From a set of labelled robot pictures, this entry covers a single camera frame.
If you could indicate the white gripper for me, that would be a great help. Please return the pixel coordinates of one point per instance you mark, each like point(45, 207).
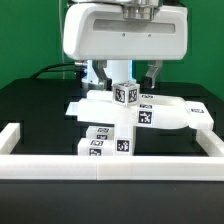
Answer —
point(99, 32)

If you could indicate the white left fence rail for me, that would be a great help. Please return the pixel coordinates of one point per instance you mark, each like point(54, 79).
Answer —
point(9, 137)

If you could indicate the white right fence rail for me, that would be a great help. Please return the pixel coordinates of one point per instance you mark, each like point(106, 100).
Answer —
point(210, 143)

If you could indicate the white chair back frame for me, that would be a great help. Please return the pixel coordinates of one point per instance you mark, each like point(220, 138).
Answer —
point(152, 111)

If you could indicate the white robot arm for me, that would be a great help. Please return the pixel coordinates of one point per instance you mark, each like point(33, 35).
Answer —
point(121, 70)

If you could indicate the white front fence rail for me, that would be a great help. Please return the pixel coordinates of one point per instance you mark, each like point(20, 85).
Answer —
point(53, 167)

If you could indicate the tagged white cube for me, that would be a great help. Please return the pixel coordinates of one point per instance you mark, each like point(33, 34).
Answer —
point(126, 93)

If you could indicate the white chair seat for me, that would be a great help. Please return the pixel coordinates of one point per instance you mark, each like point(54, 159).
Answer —
point(124, 140)

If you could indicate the white fence rail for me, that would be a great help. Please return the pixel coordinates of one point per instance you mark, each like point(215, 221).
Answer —
point(210, 143)
point(53, 167)
point(9, 137)

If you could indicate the white tag sheet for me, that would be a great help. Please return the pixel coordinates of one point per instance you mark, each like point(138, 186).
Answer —
point(72, 109)

